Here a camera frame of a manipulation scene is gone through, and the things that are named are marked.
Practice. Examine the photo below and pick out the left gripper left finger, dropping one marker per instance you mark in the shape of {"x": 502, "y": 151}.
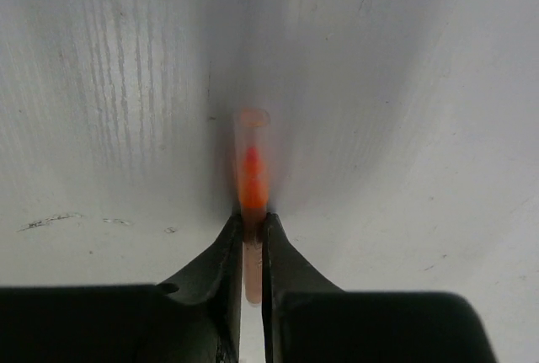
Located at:
{"x": 200, "y": 317}

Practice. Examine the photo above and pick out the orange highlighter pen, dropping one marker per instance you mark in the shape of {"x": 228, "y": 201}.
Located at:
{"x": 253, "y": 192}

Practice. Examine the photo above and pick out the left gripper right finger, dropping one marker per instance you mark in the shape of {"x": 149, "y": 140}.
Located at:
{"x": 284, "y": 270}

